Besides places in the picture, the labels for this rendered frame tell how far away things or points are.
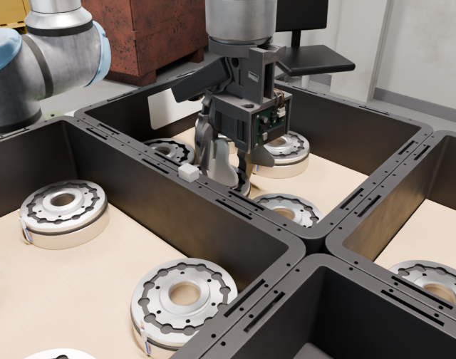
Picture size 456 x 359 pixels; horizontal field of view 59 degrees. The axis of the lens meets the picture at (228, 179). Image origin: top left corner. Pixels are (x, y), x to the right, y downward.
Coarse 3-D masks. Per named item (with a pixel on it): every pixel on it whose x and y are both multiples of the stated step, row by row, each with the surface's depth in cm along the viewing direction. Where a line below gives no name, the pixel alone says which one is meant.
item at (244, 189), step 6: (198, 168) 58; (234, 168) 57; (240, 174) 56; (246, 174) 56; (240, 180) 55; (246, 180) 55; (240, 186) 54; (246, 186) 54; (240, 192) 52; (246, 192) 53
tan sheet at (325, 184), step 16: (192, 128) 74; (192, 144) 70; (320, 160) 65; (256, 176) 61; (304, 176) 61; (320, 176) 61; (336, 176) 61; (352, 176) 61; (256, 192) 58; (272, 192) 58; (288, 192) 58; (304, 192) 58; (320, 192) 58; (336, 192) 58; (320, 208) 55
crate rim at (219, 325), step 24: (48, 120) 54; (72, 120) 54; (0, 144) 50; (120, 144) 49; (144, 168) 46; (168, 168) 45; (192, 192) 41; (240, 216) 38; (288, 240) 35; (288, 264) 33; (264, 288) 31; (240, 312) 29; (192, 336) 27; (216, 336) 27
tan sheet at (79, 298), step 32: (0, 224) 52; (128, 224) 52; (0, 256) 47; (32, 256) 47; (64, 256) 47; (96, 256) 47; (128, 256) 47; (160, 256) 47; (0, 288) 43; (32, 288) 43; (64, 288) 43; (96, 288) 43; (128, 288) 43; (0, 320) 40; (32, 320) 40; (64, 320) 40; (96, 320) 40; (128, 320) 40; (0, 352) 37; (32, 352) 37; (96, 352) 37; (128, 352) 37
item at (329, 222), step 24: (192, 72) 70; (120, 96) 61; (312, 96) 62; (96, 120) 54; (408, 120) 54; (144, 144) 49; (408, 144) 49; (384, 168) 45; (216, 192) 41; (264, 216) 38; (336, 216) 38; (312, 240) 35
